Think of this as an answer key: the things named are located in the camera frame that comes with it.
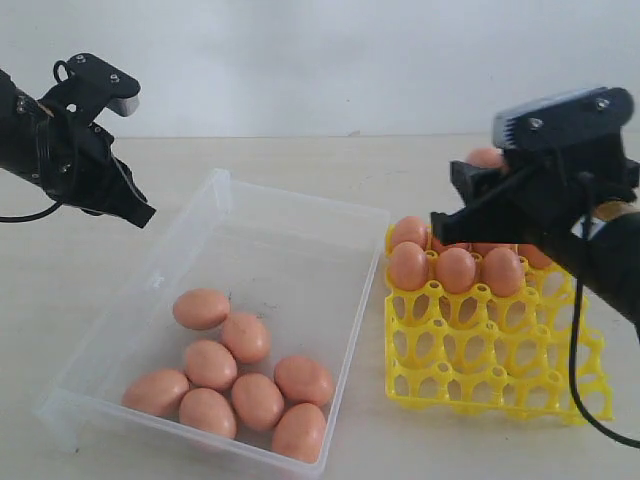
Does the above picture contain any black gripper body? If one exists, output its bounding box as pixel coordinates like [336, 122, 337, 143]
[29, 105, 118, 210]

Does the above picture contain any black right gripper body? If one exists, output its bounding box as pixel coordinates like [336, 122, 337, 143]
[503, 134, 639, 245]

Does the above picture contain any brown egg placed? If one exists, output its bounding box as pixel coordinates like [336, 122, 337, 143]
[431, 237, 471, 254]
[390, 216, 429, 250]
[472, 242, 517, 257]

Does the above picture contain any brown egg corner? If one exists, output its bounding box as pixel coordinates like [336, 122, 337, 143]
[518, 244, 553, 269]

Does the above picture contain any brown egg row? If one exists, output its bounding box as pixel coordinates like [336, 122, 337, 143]
[435, 248, 476, 294]

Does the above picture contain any clear plastic bin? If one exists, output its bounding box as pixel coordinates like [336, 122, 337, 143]
[37, 170, 389, 479]

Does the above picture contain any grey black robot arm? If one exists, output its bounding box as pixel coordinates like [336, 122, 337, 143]
[1, 64, 156, 228]

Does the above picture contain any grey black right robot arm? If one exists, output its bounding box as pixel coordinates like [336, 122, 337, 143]
[431, 135, 639, 326]

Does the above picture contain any yellow plastic egg tray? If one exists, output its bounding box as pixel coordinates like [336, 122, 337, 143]
[384, 250, 583, 424]

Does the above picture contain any black right camera cable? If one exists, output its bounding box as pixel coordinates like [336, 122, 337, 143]
[567, 169, 640, 448]

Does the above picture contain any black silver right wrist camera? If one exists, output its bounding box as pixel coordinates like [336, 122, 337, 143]
[492, 86, 635, 152]

